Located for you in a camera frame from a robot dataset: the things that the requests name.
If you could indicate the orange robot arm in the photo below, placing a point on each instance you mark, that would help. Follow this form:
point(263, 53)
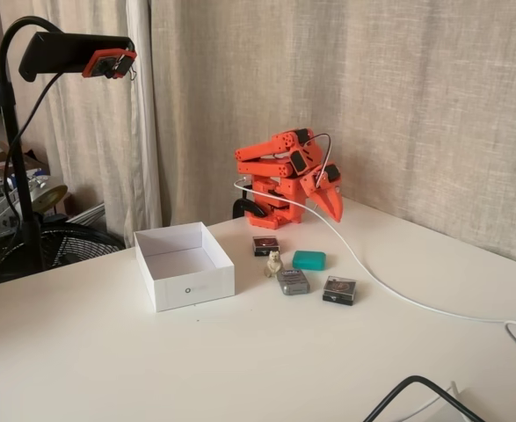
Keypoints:
point(262, 169)

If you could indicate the overhead camera on stand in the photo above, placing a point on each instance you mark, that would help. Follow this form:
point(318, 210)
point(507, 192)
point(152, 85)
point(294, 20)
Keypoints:
point(99, 154)

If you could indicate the grey metal tin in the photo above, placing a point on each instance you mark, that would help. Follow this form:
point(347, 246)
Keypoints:
point(293, 283)

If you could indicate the silver metal lamp shade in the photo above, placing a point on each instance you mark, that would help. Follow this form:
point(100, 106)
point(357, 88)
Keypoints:
point(48, 193)

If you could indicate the black gooseneck stand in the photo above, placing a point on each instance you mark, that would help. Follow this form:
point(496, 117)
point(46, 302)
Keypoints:
point(31, 237)

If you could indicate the green cube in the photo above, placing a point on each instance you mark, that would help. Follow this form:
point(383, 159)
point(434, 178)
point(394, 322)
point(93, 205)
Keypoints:
point(309, 260)

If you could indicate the black floor fan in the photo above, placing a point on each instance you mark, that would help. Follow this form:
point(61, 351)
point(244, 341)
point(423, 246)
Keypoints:
point(77, 246)

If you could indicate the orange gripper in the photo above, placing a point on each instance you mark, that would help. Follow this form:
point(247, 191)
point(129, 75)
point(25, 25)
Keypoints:
point(323, 185)

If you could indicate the black table clamp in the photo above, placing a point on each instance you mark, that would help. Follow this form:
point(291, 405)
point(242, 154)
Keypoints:
point(244, 204)

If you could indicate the white folded rack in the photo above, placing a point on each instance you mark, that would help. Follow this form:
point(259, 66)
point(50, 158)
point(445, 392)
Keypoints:
point(86, 213)

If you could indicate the black case with clear lid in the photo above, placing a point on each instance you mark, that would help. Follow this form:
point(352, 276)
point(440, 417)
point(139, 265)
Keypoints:
point(266, 247)
point(339, 291)

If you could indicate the black camera holder bar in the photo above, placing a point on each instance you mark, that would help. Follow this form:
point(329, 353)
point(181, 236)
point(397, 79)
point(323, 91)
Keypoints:
point(64, 50)

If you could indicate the white cardboard bin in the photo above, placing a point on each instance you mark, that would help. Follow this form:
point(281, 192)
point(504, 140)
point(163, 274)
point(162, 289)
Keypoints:
point(196, 292)

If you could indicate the orange-cased camera module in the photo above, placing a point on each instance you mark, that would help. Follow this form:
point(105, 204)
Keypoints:
point(108, 63)

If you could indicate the beige linen curtain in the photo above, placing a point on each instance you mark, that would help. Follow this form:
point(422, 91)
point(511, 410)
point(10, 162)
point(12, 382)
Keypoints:
point(372, 88)

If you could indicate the small beige bear figurine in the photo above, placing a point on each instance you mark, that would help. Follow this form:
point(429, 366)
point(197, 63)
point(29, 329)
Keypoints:
point(273, 265)

